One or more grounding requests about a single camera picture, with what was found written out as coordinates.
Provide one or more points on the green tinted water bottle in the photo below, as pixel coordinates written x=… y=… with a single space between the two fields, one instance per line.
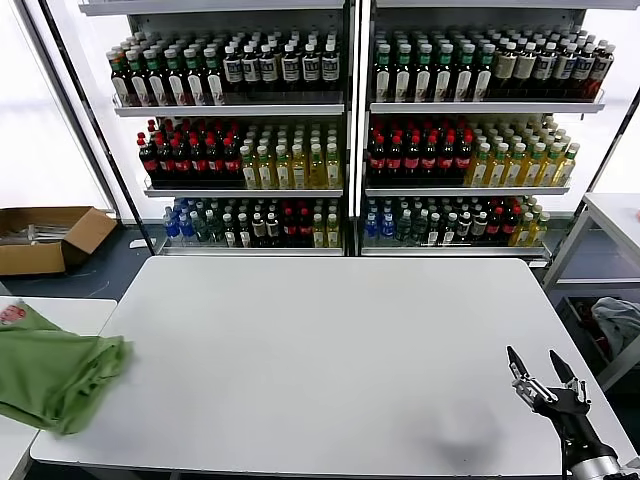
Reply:
x=202 y=230
x=216 y=230
x=404 y=229
x=419 y=229

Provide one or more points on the brown cardboard box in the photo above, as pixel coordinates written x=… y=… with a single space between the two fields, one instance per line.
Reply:
x=30 y=260

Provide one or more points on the white paper scrap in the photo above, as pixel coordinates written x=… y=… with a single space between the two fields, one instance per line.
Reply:
x=137 y=244

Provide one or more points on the light green polo shirt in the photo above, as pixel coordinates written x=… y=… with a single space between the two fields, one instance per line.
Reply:
x=60 y=370

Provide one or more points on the grey metal frame workbench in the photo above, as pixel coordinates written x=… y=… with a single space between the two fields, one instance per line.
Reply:
x=613 y=212

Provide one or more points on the blue label water bottle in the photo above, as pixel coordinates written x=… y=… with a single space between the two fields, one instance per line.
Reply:
x=388 y=227
x=172 y=230
x=372 y=227
x=187 y=230

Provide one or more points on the grey clothes pile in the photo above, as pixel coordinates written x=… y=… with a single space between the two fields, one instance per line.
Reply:
x=617 y=320

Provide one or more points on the black window frame post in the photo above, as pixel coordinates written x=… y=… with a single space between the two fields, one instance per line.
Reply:
x=76 y=80

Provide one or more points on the green cap yellow tea bottle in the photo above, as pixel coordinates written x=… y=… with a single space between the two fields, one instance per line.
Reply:
x=532 y=170
x=266 y=172
x=333 y=234
x=283 y=172
x=550 y=170
x=333 y=172
x=498 y=170
x=319 y=234
x=540 y=231
x=515 y=170
x=317 y=172
x=480 y=170
x=249 y=172
x=523 y=231
x=300 y=172
x=567 y=167

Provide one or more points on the white cap dark drink bottle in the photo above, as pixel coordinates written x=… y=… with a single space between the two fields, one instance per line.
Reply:
x=583 y=69
x=545 y=67
x=268 y=70
x=564 y=67
x=232 y=70
x=329 y=69
x=310 y=69
x=290 y=69
x=250 y=70

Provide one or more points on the beige label dark bottle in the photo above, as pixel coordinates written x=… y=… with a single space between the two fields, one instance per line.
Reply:
x=525 y=67
x=505 y=67

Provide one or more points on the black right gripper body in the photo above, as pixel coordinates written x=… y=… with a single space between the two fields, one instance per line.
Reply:
x=570 y=407

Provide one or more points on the white cap red drink bottle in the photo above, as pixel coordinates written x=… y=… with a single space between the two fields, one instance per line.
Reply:
x=601 y=70

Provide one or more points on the white cap brown label bottle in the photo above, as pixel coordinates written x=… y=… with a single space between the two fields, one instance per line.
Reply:
x=258 y=232
x=273 y=232
x=465 y=227
x=480 y=227

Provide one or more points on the green cap dark tea bottle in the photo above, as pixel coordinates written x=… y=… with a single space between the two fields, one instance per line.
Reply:
x=194 y=84
x=121 y=87
x=484 y=75
x=383 y=75
x=156 y=85
x=465 y=75
x=137 y=85
x=213 y=83
x=445 y=75
x=175 y=84
x=424 y=75
x=404 y=75

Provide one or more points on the red cap cola bottle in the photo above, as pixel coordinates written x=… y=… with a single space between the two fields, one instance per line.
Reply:
x=377 y=160
x=413 y=160
x=291 y=232
x=232 y=162
x=199 y=162
x=395 y=160
x=430 y=160
x=463 y=160
x=182 y=162
x=510 y=227
x=447 y=160
x=148 y=162
x=305 y=232
x=215 y=162
x=165 y=162
x=495 y=227

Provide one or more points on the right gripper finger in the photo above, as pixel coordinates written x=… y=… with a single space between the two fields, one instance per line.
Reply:
x=522 y=380
x=567 y=377

